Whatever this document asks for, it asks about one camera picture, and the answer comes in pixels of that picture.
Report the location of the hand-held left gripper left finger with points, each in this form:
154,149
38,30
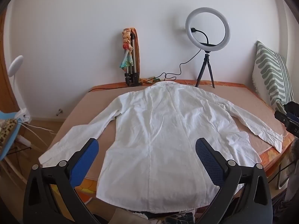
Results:
84,160

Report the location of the metal stand frame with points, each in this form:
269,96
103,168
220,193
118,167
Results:
279,179

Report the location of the white shirt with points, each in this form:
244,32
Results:
151,133

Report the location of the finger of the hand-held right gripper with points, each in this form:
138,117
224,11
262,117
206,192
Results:
293,108
281,117

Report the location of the blue chair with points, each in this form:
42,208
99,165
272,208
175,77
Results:
11,142

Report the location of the metal door stopper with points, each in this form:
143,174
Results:
59,111

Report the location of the leopard print cushion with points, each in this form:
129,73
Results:
7,128

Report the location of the black wall plug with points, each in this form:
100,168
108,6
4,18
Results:
193,30

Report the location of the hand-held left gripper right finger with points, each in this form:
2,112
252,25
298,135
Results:
208,159

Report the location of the green patterned pillow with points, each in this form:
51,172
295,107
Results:
268,74

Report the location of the white clip lamp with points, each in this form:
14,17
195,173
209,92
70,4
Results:
16,64

